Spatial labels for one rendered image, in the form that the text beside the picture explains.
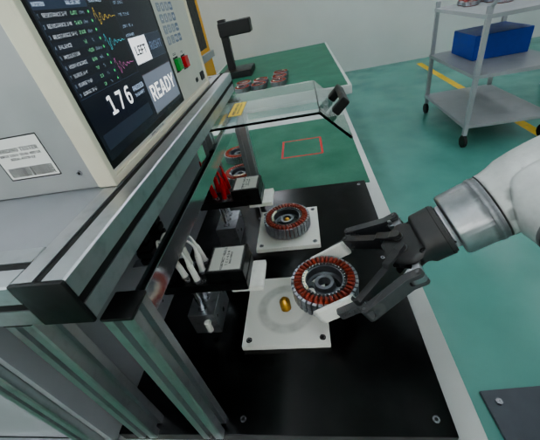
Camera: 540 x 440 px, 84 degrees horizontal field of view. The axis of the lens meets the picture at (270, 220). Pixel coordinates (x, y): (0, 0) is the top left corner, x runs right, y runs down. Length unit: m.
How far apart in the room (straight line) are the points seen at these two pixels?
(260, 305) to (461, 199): 0.38
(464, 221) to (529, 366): 1.15
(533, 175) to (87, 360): 0.54
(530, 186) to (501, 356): 1.15
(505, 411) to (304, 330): 0.98
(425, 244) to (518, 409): 1.04
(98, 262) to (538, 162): 0.46
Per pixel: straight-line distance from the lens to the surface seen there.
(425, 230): 0.45
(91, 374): 0.42
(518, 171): 0.45
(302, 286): 0.51
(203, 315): 0.57
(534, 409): 1.45
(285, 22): 5.68
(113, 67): 0.41
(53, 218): 0.35
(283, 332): 0.55
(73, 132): 0.35
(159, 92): 0.50
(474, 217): 0.45
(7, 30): 0.34
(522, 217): 0.45
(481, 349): 1.53
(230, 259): 0.49
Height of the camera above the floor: 1.24
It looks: 36 degrees down
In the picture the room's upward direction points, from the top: 13 degrees counter-clockwise
